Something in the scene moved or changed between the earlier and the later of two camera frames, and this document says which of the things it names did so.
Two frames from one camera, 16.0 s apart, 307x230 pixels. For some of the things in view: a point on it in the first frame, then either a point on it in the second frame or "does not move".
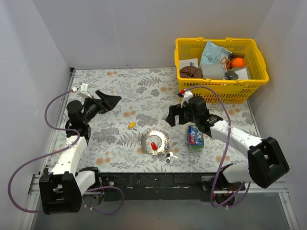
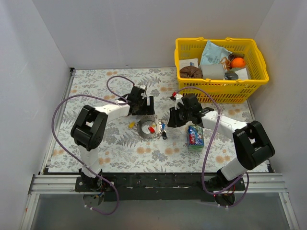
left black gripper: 100,103 -> 143,109
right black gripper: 182,115 does not move
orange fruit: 238,62 does not move
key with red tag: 154,146 -> 151,130
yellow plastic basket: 240,90 does not move
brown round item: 190,72 does not move
